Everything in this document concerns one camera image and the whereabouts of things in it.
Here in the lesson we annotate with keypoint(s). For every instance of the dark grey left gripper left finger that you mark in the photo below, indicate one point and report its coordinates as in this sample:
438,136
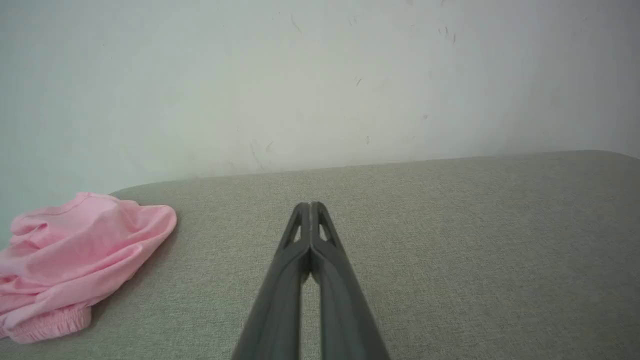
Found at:
280,300

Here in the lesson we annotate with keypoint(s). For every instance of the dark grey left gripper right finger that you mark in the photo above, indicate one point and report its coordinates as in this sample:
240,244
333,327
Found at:
345,305

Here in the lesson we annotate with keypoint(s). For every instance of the pink cloth garment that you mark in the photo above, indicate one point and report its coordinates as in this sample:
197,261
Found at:
75,260

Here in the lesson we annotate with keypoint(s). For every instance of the grey fabric sofa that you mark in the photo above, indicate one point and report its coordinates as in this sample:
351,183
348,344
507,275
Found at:
450,260

